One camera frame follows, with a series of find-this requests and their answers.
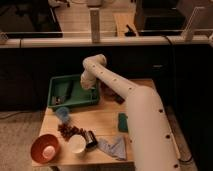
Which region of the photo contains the green plastic tray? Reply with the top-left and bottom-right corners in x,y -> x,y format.
47,74 -> 100,110

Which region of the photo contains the dark green brush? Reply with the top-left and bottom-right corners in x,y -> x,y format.
51,81 -> 74,105

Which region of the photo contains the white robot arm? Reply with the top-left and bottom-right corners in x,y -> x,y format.
81,54 -> 181,171

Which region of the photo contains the purple bowl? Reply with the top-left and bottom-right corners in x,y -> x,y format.
101,83 -> 116,97

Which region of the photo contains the blue plastic cup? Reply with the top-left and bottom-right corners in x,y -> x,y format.
55,107 -> 70,123

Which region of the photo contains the green sponge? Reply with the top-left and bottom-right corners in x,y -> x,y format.
118,113 -> 128,132

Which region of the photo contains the bunch of red grapes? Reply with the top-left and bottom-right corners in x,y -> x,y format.
58,124 -> 85,141

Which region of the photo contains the black metal can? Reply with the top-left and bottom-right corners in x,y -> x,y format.
85,131 -> 98,148

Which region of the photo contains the white cup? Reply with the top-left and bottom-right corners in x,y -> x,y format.
68,135 -> 86,155

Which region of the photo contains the black object on far table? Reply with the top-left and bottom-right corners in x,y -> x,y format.
125,24 -> 136,37

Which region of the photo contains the blue grey cloth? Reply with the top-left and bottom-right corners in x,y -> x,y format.
98,135 -> 127,161

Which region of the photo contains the red bowl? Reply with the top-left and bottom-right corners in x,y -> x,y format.
30,134 -> 60,164

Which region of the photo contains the white egg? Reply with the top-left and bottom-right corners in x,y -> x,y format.
42,146 -> 55,159

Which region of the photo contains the grey vertical post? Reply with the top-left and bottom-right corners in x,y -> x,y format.
90,8 -> 100,43

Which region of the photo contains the white horizontal rail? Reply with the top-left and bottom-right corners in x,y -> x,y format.
0,35 -> 213,48

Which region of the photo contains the white slanted bracket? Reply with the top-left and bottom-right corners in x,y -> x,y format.
181,6 -> 206,41

